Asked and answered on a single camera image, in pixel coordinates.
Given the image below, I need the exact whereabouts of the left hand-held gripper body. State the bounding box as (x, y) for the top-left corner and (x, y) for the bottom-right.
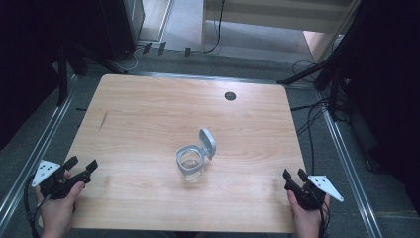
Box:
(31, 159), (92, 200)

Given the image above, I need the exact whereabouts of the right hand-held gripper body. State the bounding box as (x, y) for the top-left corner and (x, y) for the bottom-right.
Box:
(283, 175), (345, 211)

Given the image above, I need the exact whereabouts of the glass jar with grey lid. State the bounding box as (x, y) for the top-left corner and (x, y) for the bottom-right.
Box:
(175, 127), (218, 182)

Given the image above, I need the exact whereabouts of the person's right hand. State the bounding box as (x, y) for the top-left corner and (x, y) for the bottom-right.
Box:
(286, 190), (332, 238)

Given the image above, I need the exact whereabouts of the person's left hand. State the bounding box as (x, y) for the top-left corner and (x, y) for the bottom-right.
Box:
(35, 171), (85, 238)

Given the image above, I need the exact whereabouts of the black tripod stand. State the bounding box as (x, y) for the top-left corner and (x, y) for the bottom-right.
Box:
(53, 39), (130, 107)
(276, 43), (352, 121)

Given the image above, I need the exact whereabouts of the dark curtain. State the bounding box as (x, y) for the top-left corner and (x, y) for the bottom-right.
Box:
(330, 0), (420, 217)
(0, 0), (102, 152)

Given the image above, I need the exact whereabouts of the dark cabinet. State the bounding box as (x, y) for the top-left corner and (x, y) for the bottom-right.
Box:
(98, 0), (147, 62)

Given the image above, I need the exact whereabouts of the long black cable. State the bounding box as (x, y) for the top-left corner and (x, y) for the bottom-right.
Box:
(289, 97), (332, 177)

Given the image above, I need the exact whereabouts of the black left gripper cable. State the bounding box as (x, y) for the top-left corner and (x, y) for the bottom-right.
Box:
(23, 175), (52, 238)

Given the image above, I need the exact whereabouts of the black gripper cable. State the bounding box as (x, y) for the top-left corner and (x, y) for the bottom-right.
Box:
(316, 197), (333, 238)
(23, 175), (52, 238)

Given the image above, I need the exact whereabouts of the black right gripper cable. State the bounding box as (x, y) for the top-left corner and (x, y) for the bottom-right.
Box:
(316, 197), (333, 238)

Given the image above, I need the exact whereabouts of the metal floor rail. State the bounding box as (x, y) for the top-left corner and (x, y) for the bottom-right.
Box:
(137, 70), (320, 87)
(0, 73), (79, 231)
(316, 88), (384, 238)

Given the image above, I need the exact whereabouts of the looped black cable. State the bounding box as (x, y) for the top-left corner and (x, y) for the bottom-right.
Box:
(290, 59), (320, 84)

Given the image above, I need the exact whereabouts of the white cable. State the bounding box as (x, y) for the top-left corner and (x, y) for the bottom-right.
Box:
(122, 45), (141, 72)

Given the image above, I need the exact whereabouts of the white furniture frame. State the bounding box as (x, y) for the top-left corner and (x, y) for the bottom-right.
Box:
(200, 0), (362, 54)

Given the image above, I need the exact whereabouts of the hanging black cable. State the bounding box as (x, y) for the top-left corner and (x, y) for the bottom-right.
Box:
(197, 0), (227, 55)

